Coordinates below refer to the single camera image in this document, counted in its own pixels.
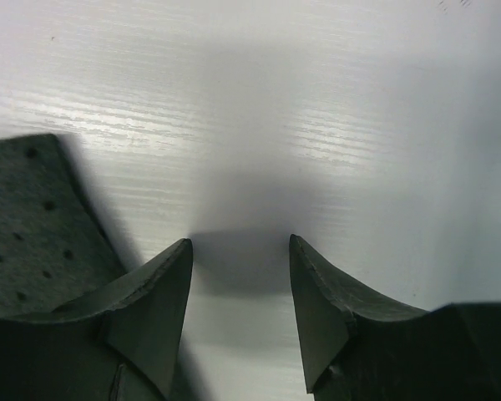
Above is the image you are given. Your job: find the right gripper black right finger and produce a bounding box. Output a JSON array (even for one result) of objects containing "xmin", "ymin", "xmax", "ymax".
[{"xmin": 289, "ymin": 235, "xmax": 501, "ymax": 400}]

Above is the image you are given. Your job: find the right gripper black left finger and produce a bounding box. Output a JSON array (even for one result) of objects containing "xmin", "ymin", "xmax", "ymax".
[{"xmin": 0, "ymin": 239, "xmax": 193, "ymax": 400}]

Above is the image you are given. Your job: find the black skirt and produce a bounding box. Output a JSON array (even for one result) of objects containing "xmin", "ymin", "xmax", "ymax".
[{"xmin": 0, "ymin": 135, "xmax": 125, "ymax": 317}]

